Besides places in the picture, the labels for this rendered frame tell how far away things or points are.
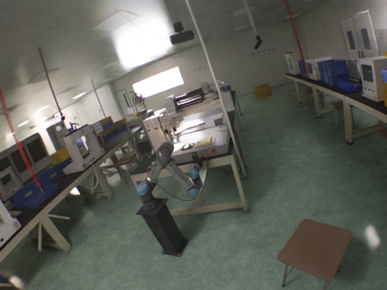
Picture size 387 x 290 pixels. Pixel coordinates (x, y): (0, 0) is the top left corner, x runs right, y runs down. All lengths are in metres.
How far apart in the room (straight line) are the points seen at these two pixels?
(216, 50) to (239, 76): 1.55
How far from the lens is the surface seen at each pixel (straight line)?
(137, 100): 4.96
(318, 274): 1.25
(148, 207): 1.83
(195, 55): 9.35
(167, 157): 1.53
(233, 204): 2.27
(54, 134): 7.40
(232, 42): 9.22
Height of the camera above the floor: 1.56
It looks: 19 degrees down
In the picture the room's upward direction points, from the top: 20 degrees counter-clockwise
